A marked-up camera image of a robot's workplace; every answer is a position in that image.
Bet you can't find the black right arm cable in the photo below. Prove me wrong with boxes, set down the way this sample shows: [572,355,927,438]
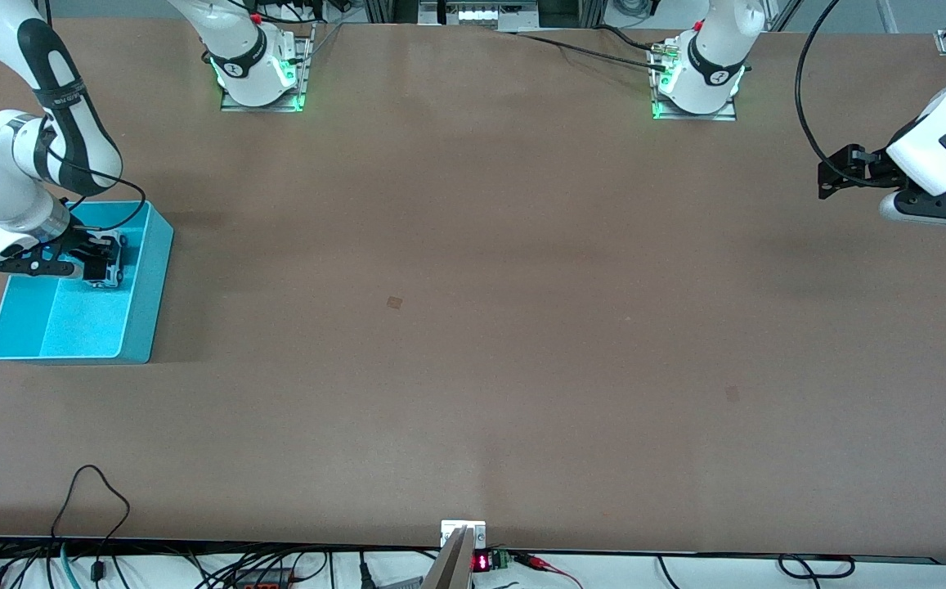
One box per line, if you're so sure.
[35,115,149,240]

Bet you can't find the grey power strip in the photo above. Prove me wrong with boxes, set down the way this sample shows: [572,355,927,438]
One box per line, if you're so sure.
[231,569,294,589]

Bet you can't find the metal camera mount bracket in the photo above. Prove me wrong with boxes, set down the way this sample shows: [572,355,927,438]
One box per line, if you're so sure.
[422,519,487,589]

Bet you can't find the teal cable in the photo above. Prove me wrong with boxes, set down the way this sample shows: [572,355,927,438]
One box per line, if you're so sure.
[58,544,83,589]

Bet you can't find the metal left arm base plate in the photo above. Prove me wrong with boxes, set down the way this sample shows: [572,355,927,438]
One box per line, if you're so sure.
[650,37,738,122]

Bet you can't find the teal plastic bin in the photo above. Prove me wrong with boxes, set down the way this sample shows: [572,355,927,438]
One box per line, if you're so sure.
[0,200,175,365]

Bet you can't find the red black clip lead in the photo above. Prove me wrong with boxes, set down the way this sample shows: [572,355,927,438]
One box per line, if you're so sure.
[513,552,584,589]

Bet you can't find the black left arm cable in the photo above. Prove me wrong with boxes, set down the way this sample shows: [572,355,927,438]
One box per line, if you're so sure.
[795,0,890,187]

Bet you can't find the control box with lit panel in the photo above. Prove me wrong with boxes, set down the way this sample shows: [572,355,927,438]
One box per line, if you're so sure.
[419,0,539,32]

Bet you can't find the thin black looped cable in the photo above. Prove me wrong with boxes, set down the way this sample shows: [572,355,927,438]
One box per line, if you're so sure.
[49,465,132,565]

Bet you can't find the black cable to arm base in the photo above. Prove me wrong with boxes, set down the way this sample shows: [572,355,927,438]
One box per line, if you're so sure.
[513,25,674,74]

